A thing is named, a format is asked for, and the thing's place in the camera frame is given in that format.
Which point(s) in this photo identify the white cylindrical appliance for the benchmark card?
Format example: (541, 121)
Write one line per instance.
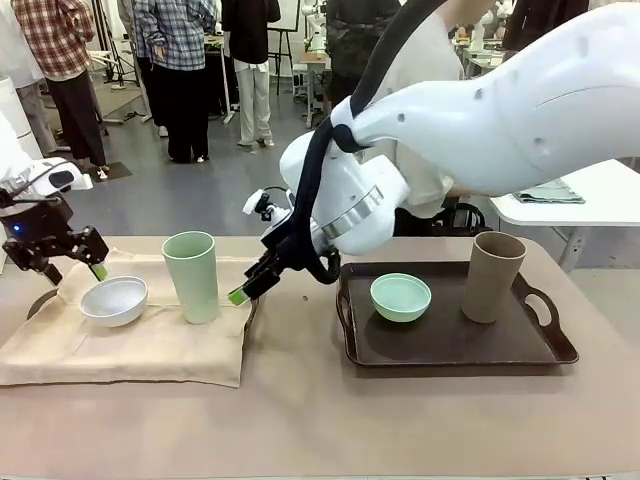
(12, 107)

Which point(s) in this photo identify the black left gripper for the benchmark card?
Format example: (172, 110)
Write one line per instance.
(35, 222)

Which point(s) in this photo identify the person in white shirt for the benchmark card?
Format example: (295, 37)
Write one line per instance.
(15, 45)

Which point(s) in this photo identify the dark brown plastic tray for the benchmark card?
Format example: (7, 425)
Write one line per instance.
(450, 345)
(253, 315)

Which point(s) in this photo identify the person in dark coat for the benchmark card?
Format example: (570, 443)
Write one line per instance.
(350, 45)

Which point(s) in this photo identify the person in dark maroon clothes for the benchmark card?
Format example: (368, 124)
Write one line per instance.
(545, 20)

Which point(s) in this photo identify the pale grey-green cloth mat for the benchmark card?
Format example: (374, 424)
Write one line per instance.
(550, 192)

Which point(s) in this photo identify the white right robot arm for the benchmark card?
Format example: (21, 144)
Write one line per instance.
(525, 125)

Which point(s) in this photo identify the person in blue plaid shirt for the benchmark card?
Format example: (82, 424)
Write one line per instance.
(172, 35)

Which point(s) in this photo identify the white bowl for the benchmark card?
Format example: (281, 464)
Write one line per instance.
(112, 302)

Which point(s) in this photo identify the person black top white trousers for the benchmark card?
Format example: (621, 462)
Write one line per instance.
(250, 30)

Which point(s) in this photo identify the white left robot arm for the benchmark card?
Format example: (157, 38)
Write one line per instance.
(10, 150)

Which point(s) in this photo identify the tall brown cup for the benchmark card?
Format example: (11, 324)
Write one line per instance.
(490, 290)

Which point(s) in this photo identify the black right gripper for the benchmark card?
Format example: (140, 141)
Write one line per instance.
(280, 247)

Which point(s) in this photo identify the white side table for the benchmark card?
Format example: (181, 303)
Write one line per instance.
(610, 200)

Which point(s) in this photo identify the tall pale green cup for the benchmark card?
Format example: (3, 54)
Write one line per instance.
(197, 295)

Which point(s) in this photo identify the beige cloth mat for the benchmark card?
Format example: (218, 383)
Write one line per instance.
(125, 350)

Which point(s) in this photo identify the person in red plaid shirt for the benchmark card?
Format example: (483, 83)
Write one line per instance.
(60, 40)

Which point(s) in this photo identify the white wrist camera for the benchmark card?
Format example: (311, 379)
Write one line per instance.
(84, 181)
(252, 202)

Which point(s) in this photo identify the pale green bowl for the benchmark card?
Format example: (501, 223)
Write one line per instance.
(395, 305)

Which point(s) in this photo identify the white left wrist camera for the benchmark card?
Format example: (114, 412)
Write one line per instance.
(84, 181)

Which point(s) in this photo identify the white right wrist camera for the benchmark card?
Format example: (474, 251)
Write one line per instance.
(252, 202)

